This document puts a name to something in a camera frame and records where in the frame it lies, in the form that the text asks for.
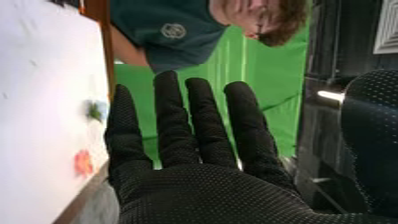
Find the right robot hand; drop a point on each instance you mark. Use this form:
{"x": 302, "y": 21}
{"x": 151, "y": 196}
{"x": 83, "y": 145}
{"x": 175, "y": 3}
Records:
{"x": 206, "y": 193}

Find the person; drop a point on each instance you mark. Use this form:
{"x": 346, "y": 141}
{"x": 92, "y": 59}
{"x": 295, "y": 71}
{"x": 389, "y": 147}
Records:
{"x": 170, "y": 30}

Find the white sheet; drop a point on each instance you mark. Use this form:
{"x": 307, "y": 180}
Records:
{"x": 40, "y": 100}

